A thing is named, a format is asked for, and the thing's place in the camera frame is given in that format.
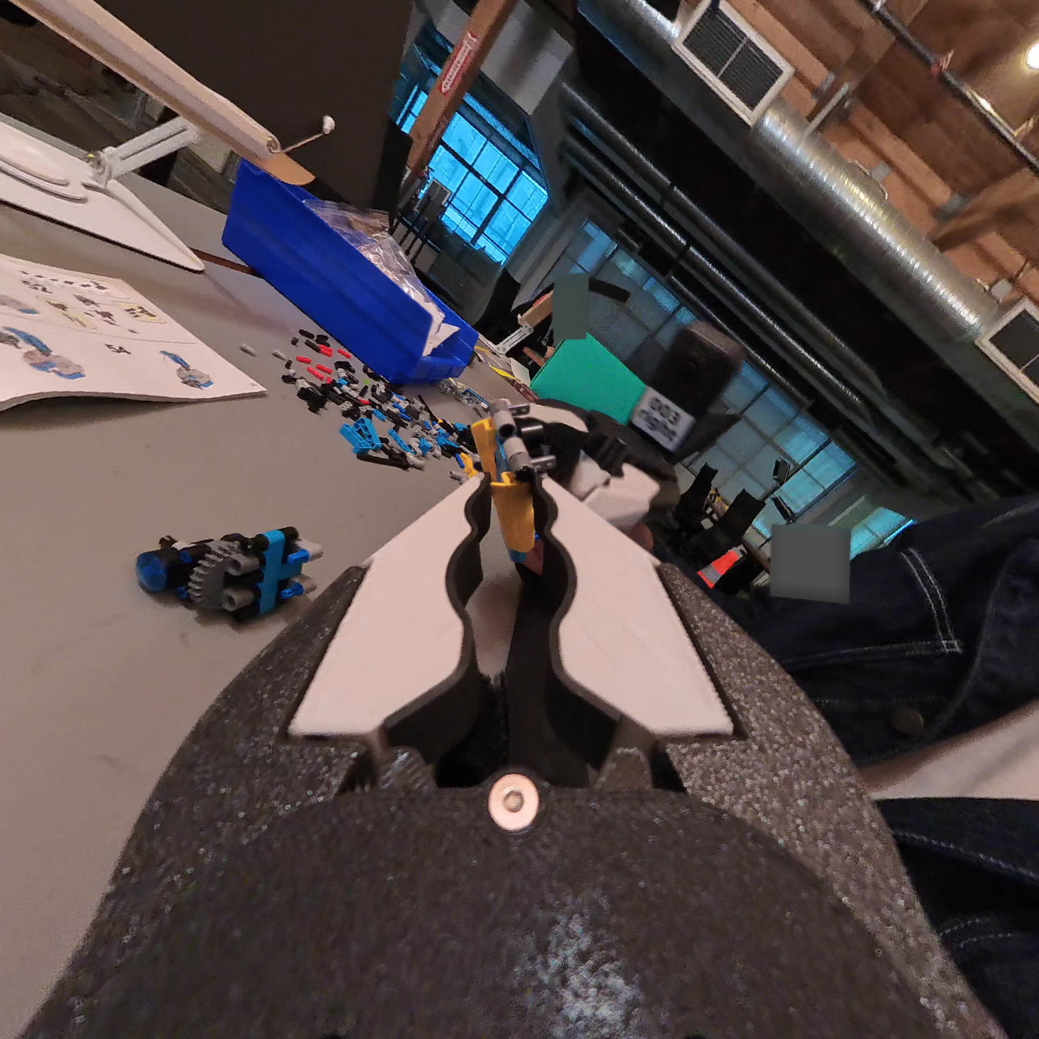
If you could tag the black gear brick assembly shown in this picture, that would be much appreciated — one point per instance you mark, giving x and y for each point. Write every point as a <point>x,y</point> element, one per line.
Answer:
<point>228,569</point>

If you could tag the white stand with base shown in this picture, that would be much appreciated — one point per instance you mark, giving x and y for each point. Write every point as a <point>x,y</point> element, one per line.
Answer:
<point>163,73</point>

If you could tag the green box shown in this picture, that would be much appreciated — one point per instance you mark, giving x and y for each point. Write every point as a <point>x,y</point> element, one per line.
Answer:
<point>585,382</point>

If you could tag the person's white shirt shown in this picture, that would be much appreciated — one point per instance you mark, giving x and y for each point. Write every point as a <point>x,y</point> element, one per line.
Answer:
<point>958,755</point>

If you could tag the pile of small brick parts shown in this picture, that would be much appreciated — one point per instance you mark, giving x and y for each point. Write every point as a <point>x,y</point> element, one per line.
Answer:
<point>366,406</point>

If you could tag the bags of brick parts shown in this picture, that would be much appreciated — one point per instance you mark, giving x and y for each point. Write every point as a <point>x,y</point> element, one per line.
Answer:
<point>390,268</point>

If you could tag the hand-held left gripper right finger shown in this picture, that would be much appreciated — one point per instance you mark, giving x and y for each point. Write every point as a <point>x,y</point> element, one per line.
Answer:
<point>642,650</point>

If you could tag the blue yellow brick assembly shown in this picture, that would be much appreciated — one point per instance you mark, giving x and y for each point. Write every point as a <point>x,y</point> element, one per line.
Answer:
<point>512,487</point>

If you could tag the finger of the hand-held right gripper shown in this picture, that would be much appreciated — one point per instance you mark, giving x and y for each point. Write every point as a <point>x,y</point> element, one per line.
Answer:
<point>617,495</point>
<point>572,442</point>

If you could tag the grey desk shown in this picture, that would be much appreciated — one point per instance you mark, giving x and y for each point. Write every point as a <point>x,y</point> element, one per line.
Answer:
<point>130,487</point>

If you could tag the dark partition panel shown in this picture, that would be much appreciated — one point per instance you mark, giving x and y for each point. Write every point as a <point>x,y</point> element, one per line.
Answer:
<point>309,65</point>

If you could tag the person's denim jacket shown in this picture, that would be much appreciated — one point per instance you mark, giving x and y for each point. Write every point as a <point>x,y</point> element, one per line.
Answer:
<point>926,650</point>

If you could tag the blue plastic bin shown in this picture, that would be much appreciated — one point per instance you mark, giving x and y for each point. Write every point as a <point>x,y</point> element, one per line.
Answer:
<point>333,276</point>

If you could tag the building instruction booklet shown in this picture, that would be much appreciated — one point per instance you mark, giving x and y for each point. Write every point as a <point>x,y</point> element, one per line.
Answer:
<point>98,333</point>

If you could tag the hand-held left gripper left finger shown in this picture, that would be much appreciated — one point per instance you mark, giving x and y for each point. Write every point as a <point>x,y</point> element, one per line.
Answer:
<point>382,650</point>

